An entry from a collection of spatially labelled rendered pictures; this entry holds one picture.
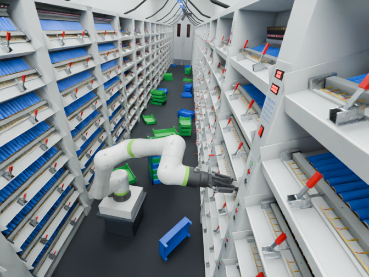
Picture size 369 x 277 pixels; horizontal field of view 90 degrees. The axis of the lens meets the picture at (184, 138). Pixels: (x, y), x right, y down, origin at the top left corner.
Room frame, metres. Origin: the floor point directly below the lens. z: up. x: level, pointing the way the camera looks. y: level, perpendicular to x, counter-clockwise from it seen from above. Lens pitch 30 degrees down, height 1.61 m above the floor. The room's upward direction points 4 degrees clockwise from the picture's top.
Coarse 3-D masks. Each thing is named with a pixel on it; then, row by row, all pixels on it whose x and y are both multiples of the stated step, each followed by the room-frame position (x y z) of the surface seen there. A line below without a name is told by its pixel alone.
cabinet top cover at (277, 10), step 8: (248, 0) 0.97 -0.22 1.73; (256, 0) 0.85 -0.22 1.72; (264, 0) 0.80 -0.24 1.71; (272, 0) 0.78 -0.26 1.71; (280, 0) 0.77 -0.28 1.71; (288, 0) 0.76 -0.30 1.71; (232, 8) 1.31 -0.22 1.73; (240, 8) 1.10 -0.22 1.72; (248, 8) 1.07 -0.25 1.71; (256, 8) 1.05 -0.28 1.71; (264, 8) 1.02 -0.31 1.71; (272, 8) 1.00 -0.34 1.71; (280, 8) 0.98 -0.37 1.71; (288, 8) 0.96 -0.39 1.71; (224, 16) 1.73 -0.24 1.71; (232, 16) 1.66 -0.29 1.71
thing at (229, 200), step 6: (222, 138) 1.14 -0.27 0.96; (216, 144) 1.14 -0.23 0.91; (216, 150) 1.08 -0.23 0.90; (222, 150) 1.06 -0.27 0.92; (216, 156) 1.01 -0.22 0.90; (228, 156) 0.98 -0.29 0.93; (222, 162) 0.93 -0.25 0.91; (222, 168) 0.88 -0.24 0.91; (228, 174) 0.82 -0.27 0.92; (228, 198) 0.65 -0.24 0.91; (234, 198) 0.64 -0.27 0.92; (228, 204) 0.61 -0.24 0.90; (228, 210) 0.58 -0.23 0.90
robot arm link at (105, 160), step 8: (104, 152) 0.84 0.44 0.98; (112, 152) 0.86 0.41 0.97; (120, 152) 0.89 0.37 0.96; (96, 160) 0.80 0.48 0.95; (104, 160) 0.80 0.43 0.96; (112, 160) 0.83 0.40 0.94; (120, 160) 0.87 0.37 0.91; (96, 168) 0.81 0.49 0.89; (104, 168) 0.79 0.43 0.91; (112, 168) 0.83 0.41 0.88; (96, 176) 0.85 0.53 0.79; (104, 176) 0.84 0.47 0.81; (96, 184) 0.87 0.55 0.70; (104, 184) 0.87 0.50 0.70; (112, 184) 0.98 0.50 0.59; (96, 192) 0.88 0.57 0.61; (104, 192) 0.91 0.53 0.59; (112, 192) 0.97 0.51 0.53
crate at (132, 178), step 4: (116, 168) 1.78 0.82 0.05; (120, 168) 1.81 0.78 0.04; (124, 168) 1.84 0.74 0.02; (128, 168) 1.82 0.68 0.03; (112, 172) 1.73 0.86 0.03; (128, 172) 1.78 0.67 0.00; (128, 176) 1.70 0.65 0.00; (132, 176) 1.71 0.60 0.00; (128, 180) 1.64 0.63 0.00; (132, 180) 1.60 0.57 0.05
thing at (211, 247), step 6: (204, 198) 1.14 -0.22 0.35; (210, 216) 0.97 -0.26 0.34; (210, 222) 0.93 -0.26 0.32; (210, 228) 0.88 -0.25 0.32; (210, 234) 0.83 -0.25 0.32; (210, 240) 0.79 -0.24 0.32; (210, 246) 0.74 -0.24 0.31; (210, 252) 0.70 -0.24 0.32; (210, 258) 0.67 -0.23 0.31; (210, 264) 0.63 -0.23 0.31; (210, 270) 0.59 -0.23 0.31
